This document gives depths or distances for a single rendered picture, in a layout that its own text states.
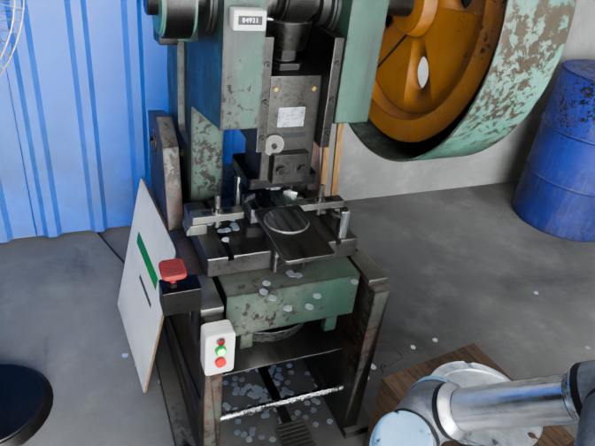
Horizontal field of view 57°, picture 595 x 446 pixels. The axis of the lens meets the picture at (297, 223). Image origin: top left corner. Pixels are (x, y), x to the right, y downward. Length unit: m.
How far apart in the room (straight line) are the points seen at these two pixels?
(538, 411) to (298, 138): 0.83
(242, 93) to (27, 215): 1.71
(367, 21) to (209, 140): 0.59
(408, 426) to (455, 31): 0.91
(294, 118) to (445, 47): 0.41
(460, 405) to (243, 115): 0.78
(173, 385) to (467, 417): 1.15
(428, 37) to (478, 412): 0.92
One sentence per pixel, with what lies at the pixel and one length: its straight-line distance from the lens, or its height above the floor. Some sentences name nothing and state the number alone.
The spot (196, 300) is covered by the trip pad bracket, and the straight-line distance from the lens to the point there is 1.38.
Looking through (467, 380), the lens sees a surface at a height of 0.39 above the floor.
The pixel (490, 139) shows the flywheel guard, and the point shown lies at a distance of 1.43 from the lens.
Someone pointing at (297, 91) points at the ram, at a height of 1.13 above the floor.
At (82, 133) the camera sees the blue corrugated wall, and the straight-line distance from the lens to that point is 2.59.
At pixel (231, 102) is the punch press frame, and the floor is 1.13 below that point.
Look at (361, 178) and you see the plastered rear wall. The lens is 3.21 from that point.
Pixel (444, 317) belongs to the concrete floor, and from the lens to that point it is 2.54.
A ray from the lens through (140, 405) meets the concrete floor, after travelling 2.03.
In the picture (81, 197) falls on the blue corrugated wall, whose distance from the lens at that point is 2.76.
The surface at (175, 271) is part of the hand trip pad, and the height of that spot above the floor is 0.76.
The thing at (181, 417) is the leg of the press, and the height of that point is 0.03.
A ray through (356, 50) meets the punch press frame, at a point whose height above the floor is 1.24.
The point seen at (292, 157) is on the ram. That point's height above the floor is 0.97.
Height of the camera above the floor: 1.57
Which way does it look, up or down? 32 degrees down
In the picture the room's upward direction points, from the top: 7 degrees clockwise
